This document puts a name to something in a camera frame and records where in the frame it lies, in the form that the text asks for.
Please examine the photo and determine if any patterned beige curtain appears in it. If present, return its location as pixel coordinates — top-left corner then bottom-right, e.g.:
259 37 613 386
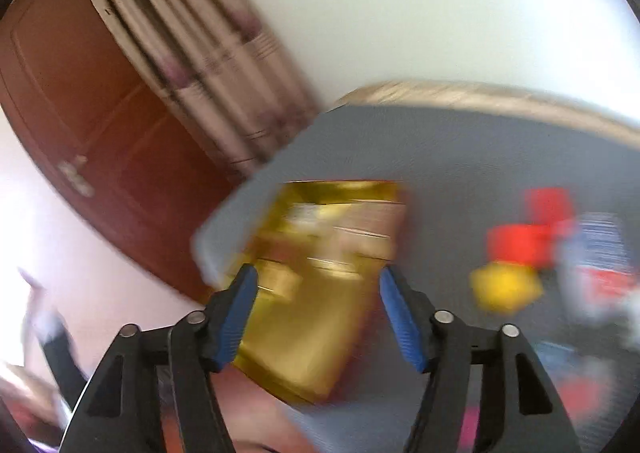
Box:
67 0 323 184

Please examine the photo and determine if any red tin box gold interior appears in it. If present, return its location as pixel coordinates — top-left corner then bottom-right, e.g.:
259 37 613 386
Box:
227 178 408 406

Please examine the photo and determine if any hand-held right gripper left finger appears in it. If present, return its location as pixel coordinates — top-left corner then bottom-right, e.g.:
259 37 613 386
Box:
60 263 261 453

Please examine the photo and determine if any white blue red packet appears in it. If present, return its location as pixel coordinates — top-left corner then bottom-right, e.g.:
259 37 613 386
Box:
557 212 636 329

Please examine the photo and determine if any red rounded square container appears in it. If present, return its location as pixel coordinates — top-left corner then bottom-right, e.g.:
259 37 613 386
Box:
486 223 558 270

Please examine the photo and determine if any metal door handle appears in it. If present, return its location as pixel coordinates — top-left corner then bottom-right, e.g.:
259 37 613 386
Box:
57 156 96 199

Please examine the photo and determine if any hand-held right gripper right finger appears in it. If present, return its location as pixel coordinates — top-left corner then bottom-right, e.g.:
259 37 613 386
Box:
379 265 583 453

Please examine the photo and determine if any yellow toy block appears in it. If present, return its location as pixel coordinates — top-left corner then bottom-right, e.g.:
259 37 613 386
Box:
469 260 545 316

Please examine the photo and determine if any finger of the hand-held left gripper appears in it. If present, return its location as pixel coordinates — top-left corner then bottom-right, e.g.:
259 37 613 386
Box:
19 268 88 409

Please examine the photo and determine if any brown wooden door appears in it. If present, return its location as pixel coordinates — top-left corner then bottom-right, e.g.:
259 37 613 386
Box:
0 0 251 304

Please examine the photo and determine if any printed paper carton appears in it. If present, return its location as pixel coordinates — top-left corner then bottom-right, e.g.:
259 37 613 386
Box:
285 200 407 284

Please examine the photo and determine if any grey textured mat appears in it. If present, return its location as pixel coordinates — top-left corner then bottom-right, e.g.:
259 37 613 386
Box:
192 100 640 453

